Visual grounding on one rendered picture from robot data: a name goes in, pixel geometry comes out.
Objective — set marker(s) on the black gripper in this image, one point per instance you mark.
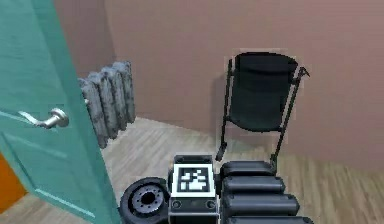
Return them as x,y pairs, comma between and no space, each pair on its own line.
145,201

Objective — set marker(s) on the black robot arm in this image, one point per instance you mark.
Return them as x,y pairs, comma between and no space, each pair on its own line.
253,196

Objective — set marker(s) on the grey ribbed radiator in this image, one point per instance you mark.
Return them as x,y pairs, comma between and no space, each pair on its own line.
108,100

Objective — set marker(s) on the black folding chair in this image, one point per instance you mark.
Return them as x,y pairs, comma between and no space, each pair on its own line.
261,93

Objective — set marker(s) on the teal room door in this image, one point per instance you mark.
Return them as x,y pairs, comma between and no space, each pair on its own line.
36,83

